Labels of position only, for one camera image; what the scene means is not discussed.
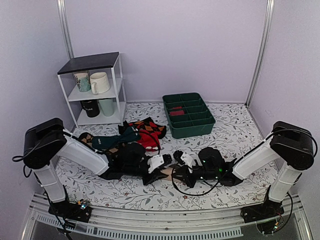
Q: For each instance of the aluminium corner post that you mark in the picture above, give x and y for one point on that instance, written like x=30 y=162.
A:
x=270 y=4
x=62 y=13

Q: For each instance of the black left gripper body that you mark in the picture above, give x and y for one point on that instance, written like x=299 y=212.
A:
x=146 y=181

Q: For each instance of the red santa sock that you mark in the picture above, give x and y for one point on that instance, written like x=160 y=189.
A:
x=149 y=140

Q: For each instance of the beige striped sock pair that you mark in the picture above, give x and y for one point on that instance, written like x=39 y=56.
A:
x=168 y=172

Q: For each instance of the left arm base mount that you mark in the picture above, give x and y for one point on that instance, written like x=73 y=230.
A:
x=79 y=211

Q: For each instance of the aluminium front rail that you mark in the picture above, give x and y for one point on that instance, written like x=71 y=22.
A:
x=204 y=224

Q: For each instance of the cream white mug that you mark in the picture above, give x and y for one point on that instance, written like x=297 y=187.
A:
x=99 y=83

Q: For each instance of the teal patterned mug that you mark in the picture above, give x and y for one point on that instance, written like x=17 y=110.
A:
x=82 y=80

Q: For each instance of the black mug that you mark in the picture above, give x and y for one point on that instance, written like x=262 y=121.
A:
x=91 y=107

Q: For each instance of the brown argyle sock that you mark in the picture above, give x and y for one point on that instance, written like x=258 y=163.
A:
x=86 y=138

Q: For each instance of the left aluminium corner post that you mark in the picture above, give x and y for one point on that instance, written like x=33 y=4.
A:
x=62 y=13

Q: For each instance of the black orange argyle sock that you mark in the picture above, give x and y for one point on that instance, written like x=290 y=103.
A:
x=146 y=124

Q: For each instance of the green divided organizer tray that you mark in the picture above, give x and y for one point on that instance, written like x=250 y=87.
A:
x=197 y=120

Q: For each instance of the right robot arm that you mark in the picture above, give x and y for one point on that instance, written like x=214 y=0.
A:
x=295 y=146

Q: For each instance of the white shelf unit black top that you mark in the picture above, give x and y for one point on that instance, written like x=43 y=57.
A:
x=104 y=62

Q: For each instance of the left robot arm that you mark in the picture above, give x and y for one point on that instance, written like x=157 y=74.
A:
x=50 y=139

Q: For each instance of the dark green sock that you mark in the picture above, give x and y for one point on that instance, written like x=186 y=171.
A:
x=107 y=142

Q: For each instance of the red rolled sock in tray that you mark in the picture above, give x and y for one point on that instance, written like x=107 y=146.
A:
x=176 y=111

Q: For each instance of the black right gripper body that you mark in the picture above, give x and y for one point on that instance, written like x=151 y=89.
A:
x=191 y=182

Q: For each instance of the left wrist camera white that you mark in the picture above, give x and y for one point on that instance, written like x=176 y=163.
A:
x=154 y=162

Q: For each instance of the pale green mug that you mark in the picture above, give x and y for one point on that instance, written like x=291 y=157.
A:
x=106 y=106

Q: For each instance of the right aluminium corner post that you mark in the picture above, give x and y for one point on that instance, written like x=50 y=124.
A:
x=270 y=4

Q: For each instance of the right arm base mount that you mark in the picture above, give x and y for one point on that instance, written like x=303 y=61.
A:
x=265 y=210

